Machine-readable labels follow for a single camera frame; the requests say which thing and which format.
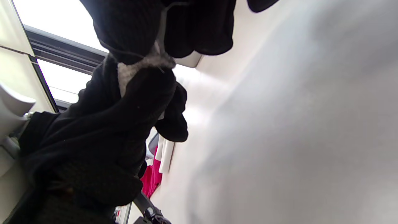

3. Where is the white sock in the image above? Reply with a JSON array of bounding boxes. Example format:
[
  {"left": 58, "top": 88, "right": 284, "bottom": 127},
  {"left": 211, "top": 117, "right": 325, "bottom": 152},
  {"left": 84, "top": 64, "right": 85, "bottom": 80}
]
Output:
[{"left": 155, "top": 134, "right": 175, "bottom": 174}]

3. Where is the person's left hand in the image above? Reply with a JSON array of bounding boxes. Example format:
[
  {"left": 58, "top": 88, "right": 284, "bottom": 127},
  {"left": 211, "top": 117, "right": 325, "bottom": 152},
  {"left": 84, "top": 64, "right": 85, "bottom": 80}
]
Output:
[{"left": 247, "top": 0, "right": 279, "bottom": 13}]

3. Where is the person's right hand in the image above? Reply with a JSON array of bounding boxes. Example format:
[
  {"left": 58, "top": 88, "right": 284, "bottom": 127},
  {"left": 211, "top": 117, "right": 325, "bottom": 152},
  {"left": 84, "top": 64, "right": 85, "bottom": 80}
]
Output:
[{"left": 6, "top": 0, "right": 237, "bottom": 224}]

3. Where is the pink sock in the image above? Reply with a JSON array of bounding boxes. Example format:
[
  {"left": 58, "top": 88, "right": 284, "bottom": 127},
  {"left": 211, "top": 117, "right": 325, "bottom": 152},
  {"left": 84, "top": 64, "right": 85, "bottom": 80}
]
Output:
[{"left": 140, "top": 146, "right": 163, "bottom": 198}]

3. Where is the grey sock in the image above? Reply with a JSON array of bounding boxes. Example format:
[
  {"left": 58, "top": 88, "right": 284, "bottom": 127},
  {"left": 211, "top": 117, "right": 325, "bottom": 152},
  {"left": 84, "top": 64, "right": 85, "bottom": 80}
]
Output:
[{"left": 118, "top": 52, "right": 177, "bottom": 97}]

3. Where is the grey white tracking controller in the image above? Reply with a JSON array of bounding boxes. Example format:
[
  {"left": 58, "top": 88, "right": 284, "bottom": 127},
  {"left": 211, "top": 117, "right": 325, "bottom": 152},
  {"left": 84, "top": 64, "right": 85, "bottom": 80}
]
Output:
[{"left": 0, "top": 79, "right": 171, "bottom": 224}]

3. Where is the grey plastic divided organizer box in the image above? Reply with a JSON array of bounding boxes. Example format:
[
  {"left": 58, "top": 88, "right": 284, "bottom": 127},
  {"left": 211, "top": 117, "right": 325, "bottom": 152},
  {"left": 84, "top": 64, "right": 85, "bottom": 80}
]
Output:
[{"left": 173, "top": 50, "right": 204, "bottom": 69}]

